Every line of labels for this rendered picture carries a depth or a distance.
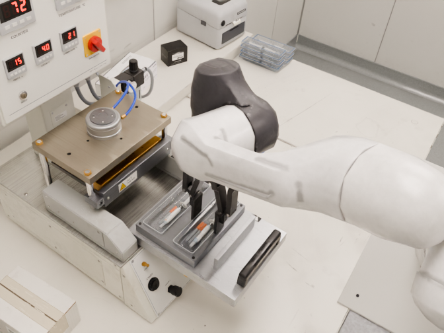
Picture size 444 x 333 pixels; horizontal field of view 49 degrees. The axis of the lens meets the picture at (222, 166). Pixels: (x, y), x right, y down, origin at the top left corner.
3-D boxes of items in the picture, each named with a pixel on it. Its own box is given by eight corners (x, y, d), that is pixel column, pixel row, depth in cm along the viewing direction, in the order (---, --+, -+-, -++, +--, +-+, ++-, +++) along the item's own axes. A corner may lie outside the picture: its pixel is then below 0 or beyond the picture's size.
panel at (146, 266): (156, 318, 118) (128, 261, 109) (226, 239, 136) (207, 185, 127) (162, 320, 117) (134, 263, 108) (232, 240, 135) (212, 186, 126)
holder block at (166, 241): (135, 230, 110) (135, 223, 108) (189, 180, 122) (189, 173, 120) (193, 268, 104) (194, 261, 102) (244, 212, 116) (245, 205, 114)
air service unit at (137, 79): (107, 117, 137) (102, 73, 127) (141, 93, 146) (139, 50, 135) (120, 124, 135) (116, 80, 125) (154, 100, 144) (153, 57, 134)
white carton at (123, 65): (96, 100, 171) (94, 82, 165) (129, 68, 186) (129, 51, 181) (126, 110, 168) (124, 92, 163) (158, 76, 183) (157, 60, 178)
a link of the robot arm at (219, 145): (400, 131, 61) (249, 82, 84) (287, 187, 52) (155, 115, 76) (395, 204, 66) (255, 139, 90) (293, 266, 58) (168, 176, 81)
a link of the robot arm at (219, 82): (238, 178, 79) (285, 156, 84) (246, 114, 70) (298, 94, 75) (180, 118, 89) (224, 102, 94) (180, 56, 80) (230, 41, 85)
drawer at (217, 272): (128, 240, 112) (125, 218, 107) (186, 185, 126) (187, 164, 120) (232, 310, 102) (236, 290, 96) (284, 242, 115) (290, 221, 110)
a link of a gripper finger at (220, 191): (218, 163, 98) (223, 164, 97) (227, 205, 104) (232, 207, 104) (206, 174, 96) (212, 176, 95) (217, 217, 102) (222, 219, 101)
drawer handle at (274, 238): (236, 283, 102) (238, 273, 99) (272, 238, 111) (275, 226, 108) (244, 288, 101) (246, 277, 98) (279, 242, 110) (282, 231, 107)
